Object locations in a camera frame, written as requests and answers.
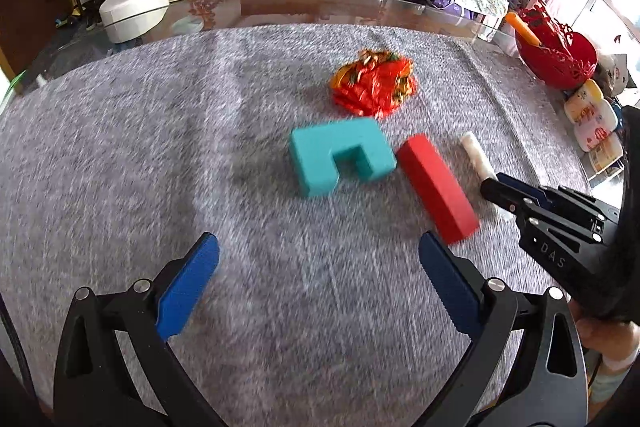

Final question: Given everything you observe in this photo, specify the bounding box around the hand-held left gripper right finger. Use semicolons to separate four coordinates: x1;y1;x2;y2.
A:
419;230;590;427

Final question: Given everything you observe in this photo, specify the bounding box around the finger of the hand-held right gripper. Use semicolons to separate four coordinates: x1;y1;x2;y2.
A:
480;178;532;216
496;173;557;208

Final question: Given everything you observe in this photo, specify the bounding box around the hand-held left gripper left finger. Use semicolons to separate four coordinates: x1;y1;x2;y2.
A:
54;232;226;427

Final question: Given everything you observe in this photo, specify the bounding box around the white paper roll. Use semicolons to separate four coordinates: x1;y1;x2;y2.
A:
461;132;516;222

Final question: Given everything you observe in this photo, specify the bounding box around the person's right forearm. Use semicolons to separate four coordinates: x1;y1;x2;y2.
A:
587;349;640;408

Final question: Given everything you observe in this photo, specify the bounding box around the person's right hand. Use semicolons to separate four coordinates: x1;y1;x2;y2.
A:
572;314;640;360

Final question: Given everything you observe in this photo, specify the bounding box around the red rectangular block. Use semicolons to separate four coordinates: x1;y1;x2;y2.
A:
395;134;481;245

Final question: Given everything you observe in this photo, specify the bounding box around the grey woven table cloth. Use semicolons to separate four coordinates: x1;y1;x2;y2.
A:
0;24;626;427

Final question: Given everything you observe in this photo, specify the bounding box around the red openwork basket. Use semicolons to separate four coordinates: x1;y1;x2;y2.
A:
515;0;598;90

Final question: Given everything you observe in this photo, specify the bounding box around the orange plastic stick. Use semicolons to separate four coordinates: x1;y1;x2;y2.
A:
505;12;543;48

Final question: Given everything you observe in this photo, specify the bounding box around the teal arch block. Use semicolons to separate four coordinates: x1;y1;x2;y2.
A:
289;117;398;198

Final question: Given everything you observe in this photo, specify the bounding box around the crumpled red wrapper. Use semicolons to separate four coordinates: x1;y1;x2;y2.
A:
329;49;418;120

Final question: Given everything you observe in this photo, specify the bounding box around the white round stool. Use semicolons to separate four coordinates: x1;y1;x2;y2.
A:
98;0;171;44

